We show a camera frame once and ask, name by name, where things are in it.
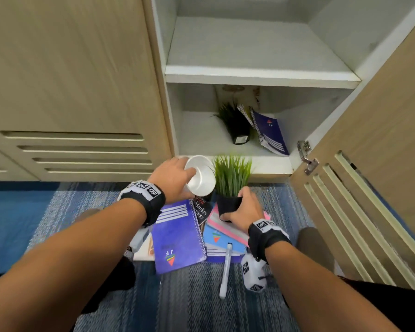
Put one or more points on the person's left hand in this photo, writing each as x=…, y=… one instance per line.
x=169, y=179

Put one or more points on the person's right hand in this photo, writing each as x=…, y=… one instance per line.
x=249, y=212

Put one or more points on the pink spiral notebook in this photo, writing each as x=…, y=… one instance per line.
x=228, y=232

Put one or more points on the white cup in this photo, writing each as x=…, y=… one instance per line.
x=202, y=179

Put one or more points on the light blue spiral notebook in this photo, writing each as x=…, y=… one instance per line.
x=221, y=240

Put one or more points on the artificial grass plant black pot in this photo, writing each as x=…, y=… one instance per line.
x=230, y=176
x=237, y=126

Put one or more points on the black cover book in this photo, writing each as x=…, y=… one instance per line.
x=202, y=210

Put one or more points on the dark blue spiral notebook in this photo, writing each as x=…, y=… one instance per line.
x=271, y=134
x=176, y=238
x=224, y=258

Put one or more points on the white marker pen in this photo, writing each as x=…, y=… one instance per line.
x=225, y=273

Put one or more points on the beige paperback book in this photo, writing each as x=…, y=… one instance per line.
x=147, y=251

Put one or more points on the beige wooden cabinet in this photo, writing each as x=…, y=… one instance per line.
x=332, y=31

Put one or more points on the person's right forearm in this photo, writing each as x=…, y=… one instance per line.
x=314, y=290

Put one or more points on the person's left forearm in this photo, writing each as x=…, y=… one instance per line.
x=72, y=266

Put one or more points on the person's right brown shoe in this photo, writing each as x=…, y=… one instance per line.
x=314, y=248

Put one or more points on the person's brown shoe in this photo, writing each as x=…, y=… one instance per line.
x=314, y=248
x=86, y=215

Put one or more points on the person's left brown shoe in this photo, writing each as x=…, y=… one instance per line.
x=86, y=215

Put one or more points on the slatted wooden cabinet door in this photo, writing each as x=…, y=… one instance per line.
x=72, y=65
x=0, y=165
x=384, y=134

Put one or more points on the person's black trousers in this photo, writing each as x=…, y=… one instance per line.
x=394, y=300

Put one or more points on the metal door hinge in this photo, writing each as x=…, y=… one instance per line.
x=306, y=159

